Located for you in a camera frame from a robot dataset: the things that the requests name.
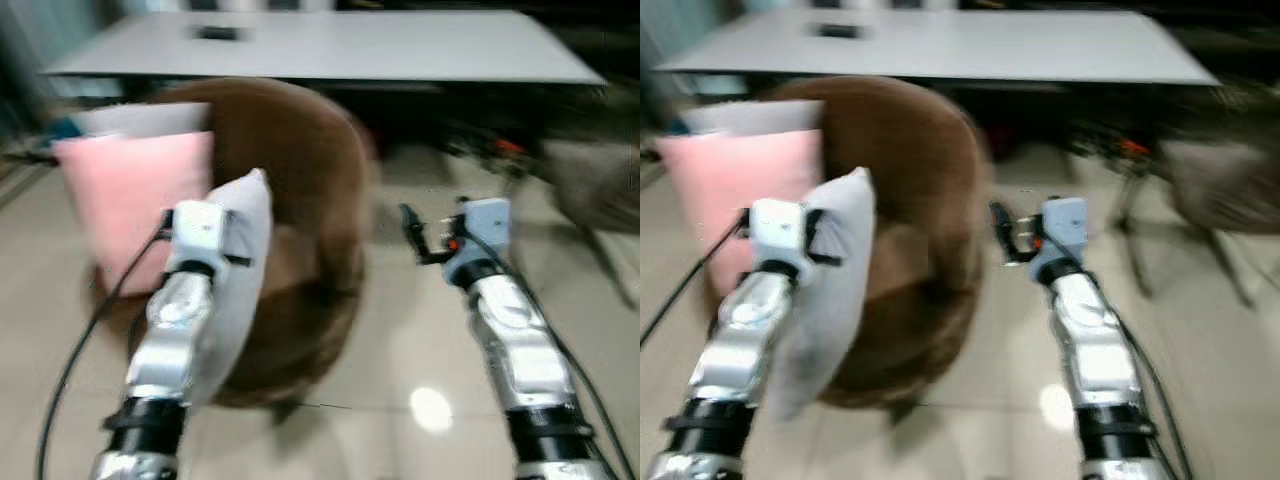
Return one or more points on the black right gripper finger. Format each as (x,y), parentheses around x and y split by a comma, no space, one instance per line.
(416,235)
(1004,232)

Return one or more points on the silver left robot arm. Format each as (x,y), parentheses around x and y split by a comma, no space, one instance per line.
(165,350)
(735,340)

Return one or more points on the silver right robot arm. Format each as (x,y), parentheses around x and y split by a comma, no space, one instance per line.
(515,340)
(1095,350)

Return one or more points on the brown round sofa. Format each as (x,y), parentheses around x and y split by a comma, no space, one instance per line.
(920,200)
(300,200)

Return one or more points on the pink pillow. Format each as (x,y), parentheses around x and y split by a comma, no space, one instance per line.
(120,190)
(720,185)

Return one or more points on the pale grey pillow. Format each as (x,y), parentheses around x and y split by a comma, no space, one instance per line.
(760,117)
(140,120)

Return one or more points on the grey fabric chair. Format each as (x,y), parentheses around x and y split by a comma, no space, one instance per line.
(590,180)
(1220,180)

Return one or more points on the light grey table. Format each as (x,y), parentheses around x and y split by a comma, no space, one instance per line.
(350,50)
(950,50)

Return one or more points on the small black object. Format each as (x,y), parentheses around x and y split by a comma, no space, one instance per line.
(220,33)
(840,31)

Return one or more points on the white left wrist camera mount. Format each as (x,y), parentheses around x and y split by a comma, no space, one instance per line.
(778,228)
(198,228)

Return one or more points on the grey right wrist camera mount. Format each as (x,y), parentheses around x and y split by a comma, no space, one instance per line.
(485,225)
(1065,225)

